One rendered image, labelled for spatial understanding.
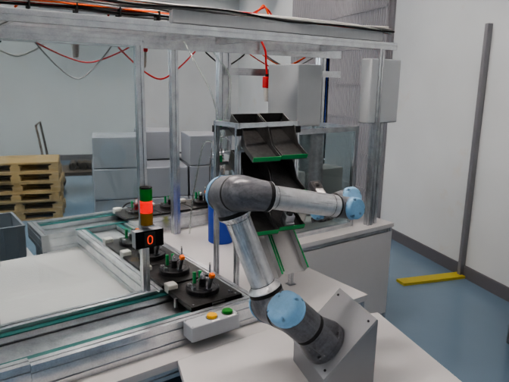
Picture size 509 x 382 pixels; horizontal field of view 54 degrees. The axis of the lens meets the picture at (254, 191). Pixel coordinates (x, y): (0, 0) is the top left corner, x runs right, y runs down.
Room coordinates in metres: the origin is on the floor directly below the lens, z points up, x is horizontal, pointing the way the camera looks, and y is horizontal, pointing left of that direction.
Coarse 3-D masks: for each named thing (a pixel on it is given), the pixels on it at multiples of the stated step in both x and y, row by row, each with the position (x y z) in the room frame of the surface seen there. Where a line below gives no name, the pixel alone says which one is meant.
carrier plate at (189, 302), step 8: (216, 280) 2.07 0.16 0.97; (184, 288) 1.99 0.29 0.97; (224, 288) 1.99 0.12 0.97; (232, 288) 2.00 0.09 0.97; (176, 296) 1.90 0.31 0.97; (184, 296) 1.90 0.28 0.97; (192, 296) 1.90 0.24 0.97; (208, 296) 1.91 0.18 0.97; (216, 296) 1.91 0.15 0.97; (224, 296) 1.91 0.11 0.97; (232, 296) 1.92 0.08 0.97; (240, 296) 1.94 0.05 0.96; (184, 304) 1.85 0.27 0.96; (192, 304) 1.83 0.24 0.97; (200, 304) 1.84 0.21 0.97; (208, 304) 1.85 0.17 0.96
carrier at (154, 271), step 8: (168, 256) 2.20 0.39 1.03; (168, 264) 2.20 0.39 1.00; (176, 264) 2.17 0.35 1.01; (184, 264) 2.22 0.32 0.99; (192, 264) 2.27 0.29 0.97; (152, 272) 2.16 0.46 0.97; (160, 272) 2.14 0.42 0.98; (168, 272) 2.11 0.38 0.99; (176, 272) 2.11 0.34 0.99; (184, 272) 2.13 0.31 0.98; (152, 280) 2.09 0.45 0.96; (160, 280) 2.06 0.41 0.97; (168, 280) 2.06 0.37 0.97; (176, 280) 2.07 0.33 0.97; (184, 280) 2.07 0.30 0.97
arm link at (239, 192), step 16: (240, 176) 1.50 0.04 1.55; (224, 192) 1.48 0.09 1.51; (240, 192) 1.45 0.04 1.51; (256, 192) 1.45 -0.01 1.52; (272, 192) 1.47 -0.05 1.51; (288, 192) 1.51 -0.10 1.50; (304, 192) 1.55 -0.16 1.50; (240, 208) 1.47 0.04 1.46; (256, 208) 1.46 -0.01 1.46; (272, 208) 1.47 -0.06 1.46; (288, 208) 1.51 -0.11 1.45; (304, 208) 1.53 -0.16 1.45; (320, 208) 1.56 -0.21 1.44; (336, 208) 1.58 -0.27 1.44; (352, 208) 1.59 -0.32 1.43
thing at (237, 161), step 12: (228, 120) 2.29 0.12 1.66; (216, 132) 2.25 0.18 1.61; (216, 144) 2.25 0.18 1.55; (240, 144) 2.12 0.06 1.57; (216, 156) 2.25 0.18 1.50; (240, 156) 2.12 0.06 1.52; (216, 168) 2.25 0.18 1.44; (240, 168) 2.12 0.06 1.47; (216, 216) 2.25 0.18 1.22; (216, 228) 2.25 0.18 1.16; (216, 240) 2.25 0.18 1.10; (216, 252) 2.25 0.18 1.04; (216, 264) 2.25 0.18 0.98; (288, 276) 2.32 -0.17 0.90
